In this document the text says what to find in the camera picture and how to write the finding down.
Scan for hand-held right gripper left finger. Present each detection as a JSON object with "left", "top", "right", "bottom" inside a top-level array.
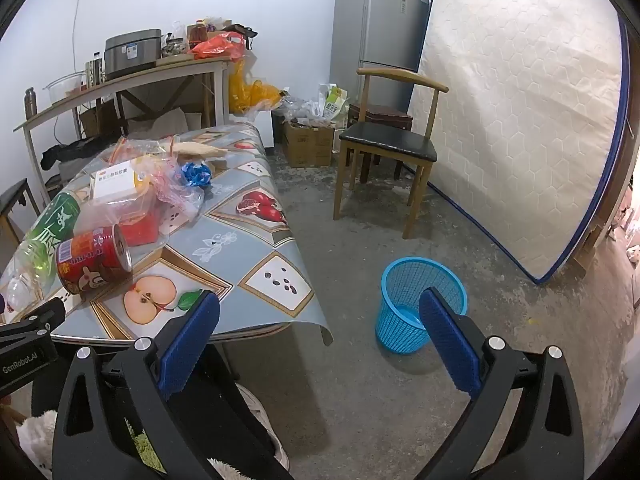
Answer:
[{"left": 51, "top": 289, "right": 296, "bottom": 480}]

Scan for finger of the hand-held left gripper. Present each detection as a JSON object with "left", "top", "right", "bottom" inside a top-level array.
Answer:
[{"left": 0, "top": 299, "right": 67, "bottom": 345}]

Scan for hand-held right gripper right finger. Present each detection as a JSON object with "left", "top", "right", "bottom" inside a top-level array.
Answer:
[{"left": 419, "top": 287, "right": 586, "bottom": 480}]

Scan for red drink can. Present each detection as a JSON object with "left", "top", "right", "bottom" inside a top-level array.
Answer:
[{"left": 55, "top": 224, "right": 133, "bottom": 295}]

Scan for blue mesh waste basket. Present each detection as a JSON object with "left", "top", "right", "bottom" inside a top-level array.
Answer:
[{"left": 376, "top": 257, "right": 469, "bottom": 354}]

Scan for clear plastic bag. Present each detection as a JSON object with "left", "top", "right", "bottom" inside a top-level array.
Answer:
[{"left": 75, "top": 152, "right": 216, "bottom": 236}]

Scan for clear zip bag red strip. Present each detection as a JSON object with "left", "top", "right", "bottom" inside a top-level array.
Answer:
[{"left": 111, "top": 135, "right": 177, "bottom": 162}]

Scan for fuzzy white green pants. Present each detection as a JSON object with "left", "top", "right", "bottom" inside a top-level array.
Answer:
[{"left": 15, "top": 407, "right": 251, "bottom": 480}]

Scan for green label plastic bottle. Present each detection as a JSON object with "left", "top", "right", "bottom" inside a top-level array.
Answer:
[{"left": 0, "top": 191, "right": 83, "bottom": 313}]

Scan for pale slipper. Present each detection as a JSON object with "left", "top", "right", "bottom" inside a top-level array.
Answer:
[{"left": 235, "top": 384, "right": 291, "bottom": 471}]

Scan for dark low table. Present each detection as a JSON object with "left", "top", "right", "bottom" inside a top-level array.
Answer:
[{"left": 0, "top": 178, "right": 41, "bottom": 256}]

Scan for red box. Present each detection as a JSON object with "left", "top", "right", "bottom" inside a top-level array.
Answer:
[{"left": 117, "top": 205, "right": 161, "bottom": 247}]

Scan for white medicine box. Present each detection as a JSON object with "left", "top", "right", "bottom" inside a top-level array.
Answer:
[{"left": 90, "top": 160, "right": 146, "bottom": 206}]

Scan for black cloth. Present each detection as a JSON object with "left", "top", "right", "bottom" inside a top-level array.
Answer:
[{"left": 40, "top": 140, "right": 108, "bottom": 171}]

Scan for blue crumpled wrapper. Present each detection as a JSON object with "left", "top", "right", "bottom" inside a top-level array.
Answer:
[{"left": 180, "top": 161, "right": 213, "bottom": 191}]

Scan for wooden board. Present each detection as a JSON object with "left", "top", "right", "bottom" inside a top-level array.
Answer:
[{"left": 572, "top": 220, "right": 616, "bottom": 273}]

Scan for cardboard box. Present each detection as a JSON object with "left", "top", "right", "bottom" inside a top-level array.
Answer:
[
  {"left": 283, "top": 121, "right": 335, "bottom": 168},
  {"left": 80, "top": 102, "right": 118, "bottom": 138}
]

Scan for wooden chair black seat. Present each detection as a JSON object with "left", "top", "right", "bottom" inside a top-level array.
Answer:
[{"left": 334, "top": 67, "right": 449, "bottom": 240}]

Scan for clear plastic bowl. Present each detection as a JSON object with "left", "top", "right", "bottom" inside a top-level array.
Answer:
[{"left": 42, "top": 72, "right": 88, "bottom": 106}]

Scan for dark wooden stool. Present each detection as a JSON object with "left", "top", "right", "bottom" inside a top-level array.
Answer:
[{"left": 347, "top": 102, "right": 414, "bottom": 183}]

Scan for white mattress blue trim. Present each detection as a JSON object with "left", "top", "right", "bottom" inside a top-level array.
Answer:
[{"left": 407, "top": 0, "right": 632, "bottom": 285}]

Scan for orange plastic bag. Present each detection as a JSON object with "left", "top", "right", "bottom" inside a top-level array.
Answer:
[{"left": 228, "top": 57, "right": 283, "bottom": 116}]

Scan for pile of plastic bags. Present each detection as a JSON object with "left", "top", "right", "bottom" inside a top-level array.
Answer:
[{"left": 277, "top": 90, "right": 331, "bottom": 128}]

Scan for green white carton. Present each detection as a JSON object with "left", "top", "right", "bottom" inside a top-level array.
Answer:
[{"left": 320, "top": 84, "right": 349, "bottom": 128}]

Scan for silver rice cooker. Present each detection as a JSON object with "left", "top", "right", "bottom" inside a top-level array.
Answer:
[{"left": 102, "top": 29, "right": 163, "bottom": 81}]

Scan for red plastic bag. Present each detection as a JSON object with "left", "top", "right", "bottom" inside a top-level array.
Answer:
[{"left": 192, "top": 31, "right": 247, "bottom": 62}]

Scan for dark brown bag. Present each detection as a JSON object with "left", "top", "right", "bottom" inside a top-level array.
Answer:
[{"left": 225, "top": 24, "right": 258, "bottom": 51}]

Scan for silver refrigerator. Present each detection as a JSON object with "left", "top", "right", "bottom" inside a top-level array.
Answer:
[{"left": 329, "top": 0, "right": 431, "bottom": 116}]

